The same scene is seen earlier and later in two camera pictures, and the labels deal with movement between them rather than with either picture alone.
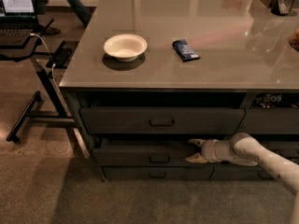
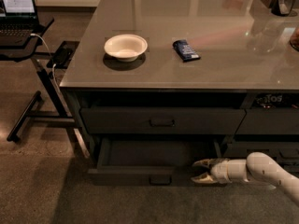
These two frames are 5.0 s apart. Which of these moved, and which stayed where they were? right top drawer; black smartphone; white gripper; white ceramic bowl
Moved: white gripper
Stayed: white ceramic bowl; right top drawer; black smartphone
